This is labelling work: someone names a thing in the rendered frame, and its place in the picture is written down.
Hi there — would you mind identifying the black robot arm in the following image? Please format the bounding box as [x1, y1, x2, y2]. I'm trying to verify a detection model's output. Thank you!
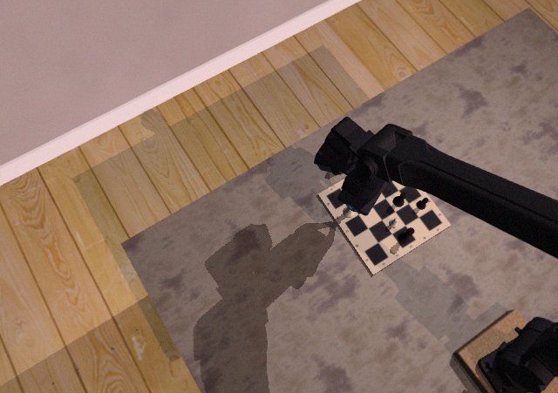
[314, 117, 558, 393]

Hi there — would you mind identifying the black and cream chessboard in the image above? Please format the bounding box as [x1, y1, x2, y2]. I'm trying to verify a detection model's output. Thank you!
[318, 179, 451, 274]

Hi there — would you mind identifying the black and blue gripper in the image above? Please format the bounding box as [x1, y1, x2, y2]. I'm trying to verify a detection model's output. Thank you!
[338, 170, 388, 216]

